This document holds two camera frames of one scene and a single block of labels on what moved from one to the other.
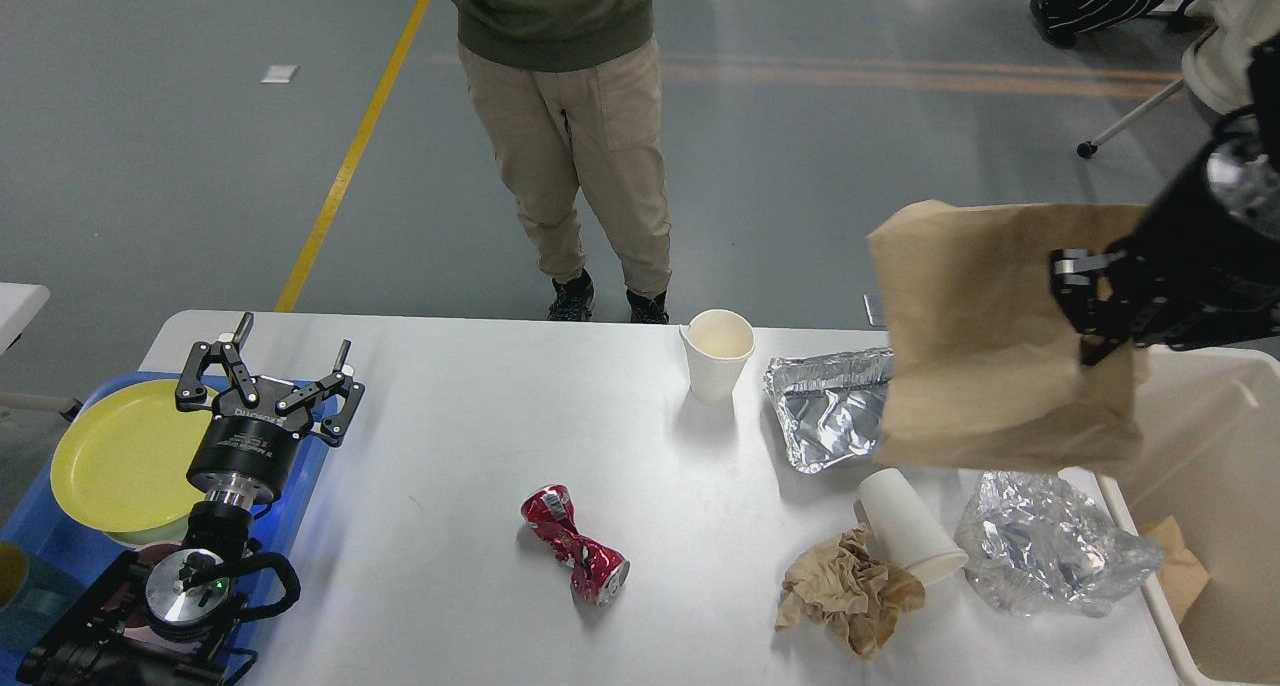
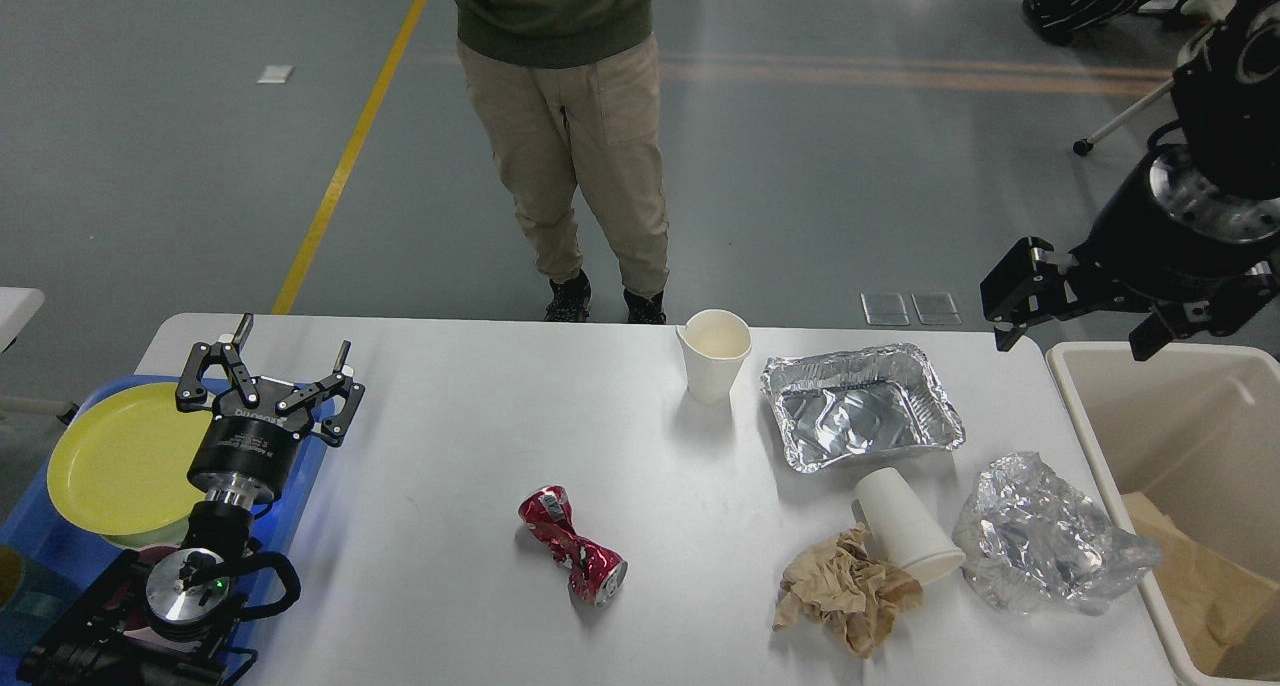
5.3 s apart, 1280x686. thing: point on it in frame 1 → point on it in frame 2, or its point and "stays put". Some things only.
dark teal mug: (34, 593) stays put
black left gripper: (259, 441) stays put
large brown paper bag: (985, 372) → (1232, 617)
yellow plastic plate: (121, 461) stays put
